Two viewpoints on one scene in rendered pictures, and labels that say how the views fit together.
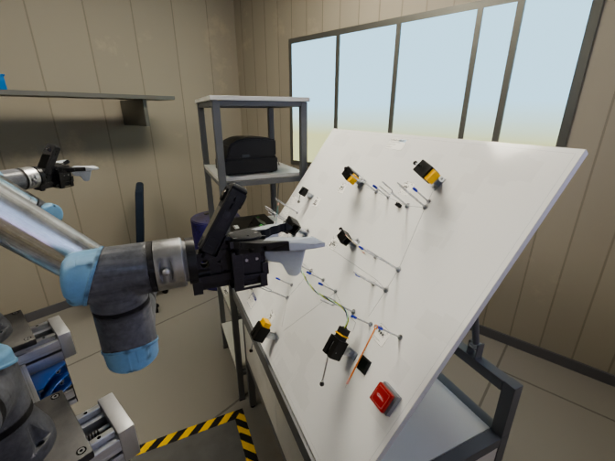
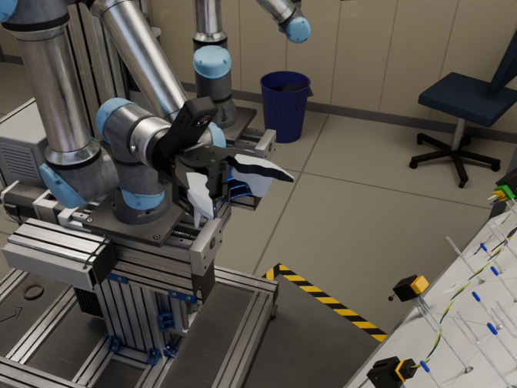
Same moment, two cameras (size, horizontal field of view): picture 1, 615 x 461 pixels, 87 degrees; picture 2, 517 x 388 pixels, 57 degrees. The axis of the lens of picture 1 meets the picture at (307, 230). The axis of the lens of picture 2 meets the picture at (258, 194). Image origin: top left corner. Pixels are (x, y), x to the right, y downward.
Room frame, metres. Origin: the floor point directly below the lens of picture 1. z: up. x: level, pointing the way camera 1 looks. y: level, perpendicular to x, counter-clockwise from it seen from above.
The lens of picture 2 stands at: (0.34, -0.46, 1.96)
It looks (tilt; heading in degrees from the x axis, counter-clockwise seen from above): 38 degrees down; 67
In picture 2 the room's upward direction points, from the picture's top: straight up
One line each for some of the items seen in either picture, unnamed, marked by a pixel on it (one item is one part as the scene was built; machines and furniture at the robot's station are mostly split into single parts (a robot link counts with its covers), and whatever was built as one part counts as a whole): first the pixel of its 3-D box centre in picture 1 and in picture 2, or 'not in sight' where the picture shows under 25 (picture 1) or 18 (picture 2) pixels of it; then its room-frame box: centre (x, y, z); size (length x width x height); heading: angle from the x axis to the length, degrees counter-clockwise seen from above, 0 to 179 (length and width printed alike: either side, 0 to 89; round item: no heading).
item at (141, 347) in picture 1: (129, 325); (148, 172); (0.42, 0.28, 1.46); 0.11 x 0.08 x 0.11; 23
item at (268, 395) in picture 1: (259, 361); not in sight; (1.30, 0.24, 0.60); 0.55 x 0.02 x 0.39; 24
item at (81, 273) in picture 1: (113, 274); (130, 128); (0.41, 0.27, 1.56); 0.11 x 0.08 x 0.09; 113
